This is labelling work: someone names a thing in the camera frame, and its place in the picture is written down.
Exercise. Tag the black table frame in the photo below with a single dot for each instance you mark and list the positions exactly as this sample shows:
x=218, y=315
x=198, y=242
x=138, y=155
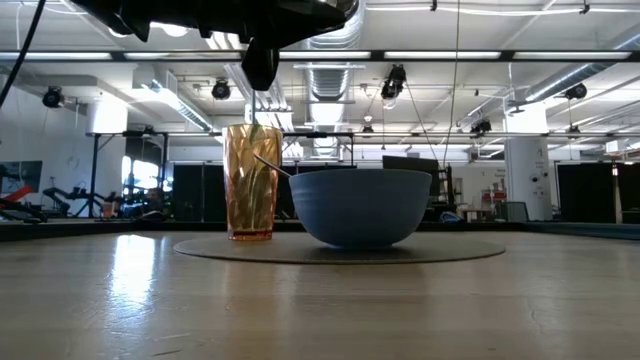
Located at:
x=100, y=227

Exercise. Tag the black ceiling spotlight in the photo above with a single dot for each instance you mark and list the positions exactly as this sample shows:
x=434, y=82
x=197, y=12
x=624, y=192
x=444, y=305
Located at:
x=53, y=97
x=221, y=90
x=481, y=126
x=576, y=91
x=394, y=82

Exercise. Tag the round grey placemat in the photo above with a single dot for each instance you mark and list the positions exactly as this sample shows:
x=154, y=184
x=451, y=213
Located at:
x=450, y=250

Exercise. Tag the white pillar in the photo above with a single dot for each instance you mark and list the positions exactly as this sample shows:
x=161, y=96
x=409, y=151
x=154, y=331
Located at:
x=527, y=175

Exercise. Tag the red bar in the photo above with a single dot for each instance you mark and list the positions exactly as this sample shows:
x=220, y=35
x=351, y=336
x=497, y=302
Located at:
x=17, y=195

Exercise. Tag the black overhead crossbar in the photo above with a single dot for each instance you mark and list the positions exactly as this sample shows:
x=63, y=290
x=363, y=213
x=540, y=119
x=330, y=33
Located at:
x=450, y=55

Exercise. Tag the black partition panel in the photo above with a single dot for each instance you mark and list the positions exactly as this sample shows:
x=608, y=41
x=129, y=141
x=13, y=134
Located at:
x=585, y=192
x=197, y=192

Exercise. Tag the blue bowl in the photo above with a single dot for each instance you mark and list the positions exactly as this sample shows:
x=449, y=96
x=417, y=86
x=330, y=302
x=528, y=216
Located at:
x=360, y=207

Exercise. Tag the black metal rack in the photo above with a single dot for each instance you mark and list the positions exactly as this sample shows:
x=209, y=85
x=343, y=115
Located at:
x=94, y=175

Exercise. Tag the black monitor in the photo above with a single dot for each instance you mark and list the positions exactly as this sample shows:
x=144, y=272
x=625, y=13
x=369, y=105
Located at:
x=410, y=163

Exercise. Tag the amber plastic tumbler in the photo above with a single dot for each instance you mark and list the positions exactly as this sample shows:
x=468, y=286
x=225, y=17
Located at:
x=240, y=200

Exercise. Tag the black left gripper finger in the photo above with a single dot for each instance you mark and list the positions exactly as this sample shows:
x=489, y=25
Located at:
x=261, y=65

